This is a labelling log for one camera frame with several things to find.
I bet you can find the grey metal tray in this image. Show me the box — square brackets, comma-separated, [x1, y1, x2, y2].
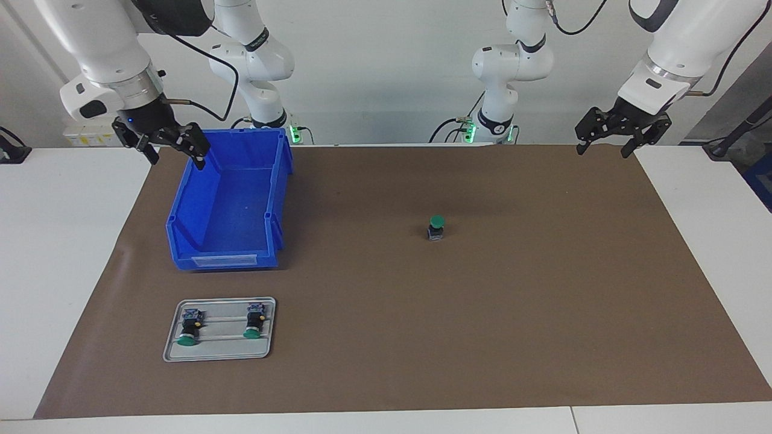
[163, 297, 277, 363]

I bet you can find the black left base cable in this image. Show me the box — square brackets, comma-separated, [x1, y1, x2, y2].
[429, 90, 486, 143]

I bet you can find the black clamp mount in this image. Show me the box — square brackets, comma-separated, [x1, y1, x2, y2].
[0, 127, 32, 165]

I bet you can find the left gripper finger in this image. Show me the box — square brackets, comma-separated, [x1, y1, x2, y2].
[622, 114, 674, 159]
[574, 107, 615, 156]

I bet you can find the brown table mat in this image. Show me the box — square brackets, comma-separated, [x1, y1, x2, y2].
[33, 145, 772, 420]

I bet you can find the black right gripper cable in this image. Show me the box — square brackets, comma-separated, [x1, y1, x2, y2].
[162, 27, 241, 121]

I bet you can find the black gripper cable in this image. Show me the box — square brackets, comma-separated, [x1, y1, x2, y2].
[162, 27, 241, 121]
[546, 0, 772, 96]

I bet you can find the blue crate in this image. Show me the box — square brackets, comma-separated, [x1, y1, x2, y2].
[743, 154, 772, 213]

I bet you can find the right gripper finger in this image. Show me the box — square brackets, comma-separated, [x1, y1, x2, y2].
[177, 122, 211, 171]
[112, 119, 161, 165]

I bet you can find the white wall outlet box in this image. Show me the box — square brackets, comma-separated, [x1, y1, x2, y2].
[63, 118, 131, 147]

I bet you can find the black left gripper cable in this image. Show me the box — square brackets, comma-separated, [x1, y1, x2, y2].
[546, 0, 772, 96]

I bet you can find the blue plastic storage bin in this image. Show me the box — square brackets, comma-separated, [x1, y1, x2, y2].
[166, 128, 295, 271]

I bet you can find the black stand pole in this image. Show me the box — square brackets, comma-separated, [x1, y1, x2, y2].
[703, 96, 772, 160]

